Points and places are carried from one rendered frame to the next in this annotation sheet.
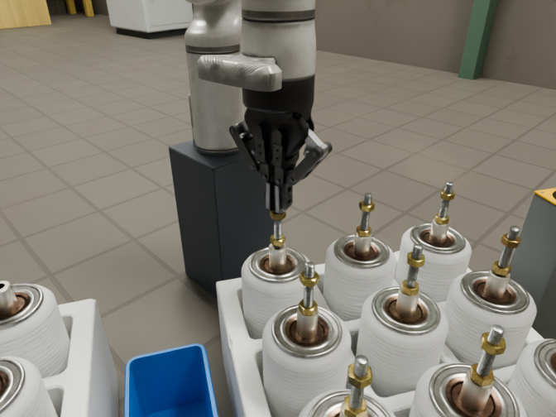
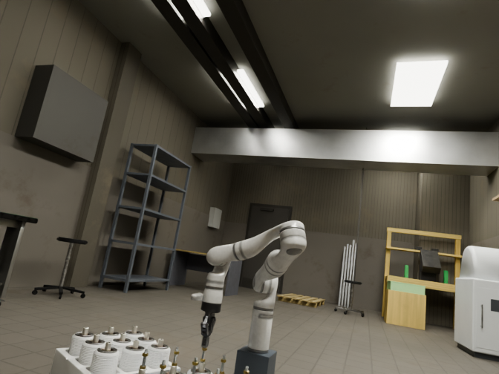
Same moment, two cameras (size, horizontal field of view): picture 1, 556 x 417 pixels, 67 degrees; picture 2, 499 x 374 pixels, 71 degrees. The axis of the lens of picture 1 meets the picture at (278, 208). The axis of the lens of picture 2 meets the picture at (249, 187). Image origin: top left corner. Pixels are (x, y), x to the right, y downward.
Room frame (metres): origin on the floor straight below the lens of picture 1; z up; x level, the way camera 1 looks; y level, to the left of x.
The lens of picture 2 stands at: (-0.10, -1.28, 0.67)
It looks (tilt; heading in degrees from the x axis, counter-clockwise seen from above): 12 degrees up; 64
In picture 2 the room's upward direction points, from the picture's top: 9 degrees clockwise
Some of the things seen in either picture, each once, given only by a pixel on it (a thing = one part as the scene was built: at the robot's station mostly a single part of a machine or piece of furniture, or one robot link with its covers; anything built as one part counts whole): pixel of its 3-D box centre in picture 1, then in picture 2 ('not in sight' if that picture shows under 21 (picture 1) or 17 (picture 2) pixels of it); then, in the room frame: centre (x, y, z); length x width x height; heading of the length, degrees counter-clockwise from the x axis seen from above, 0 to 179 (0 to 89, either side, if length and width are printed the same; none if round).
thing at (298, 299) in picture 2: not in sight; (302, 300); (4.38, 4.71, 0.05); 1.15 x 0.79 x 0.11; 43
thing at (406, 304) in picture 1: (407, 301); not in sight; (0.36, -0.14, 0.26); 0.02 x 0.02 x 0.03
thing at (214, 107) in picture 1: (218, 100); (260, 329); (0.73, 0.11, 0.39); 0.09 x 0.09 x 0.17; 44
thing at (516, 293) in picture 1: (493, 292); not in sight; (0.39, -0.26, 0.25); 0.08 x 0.08 x 0.01
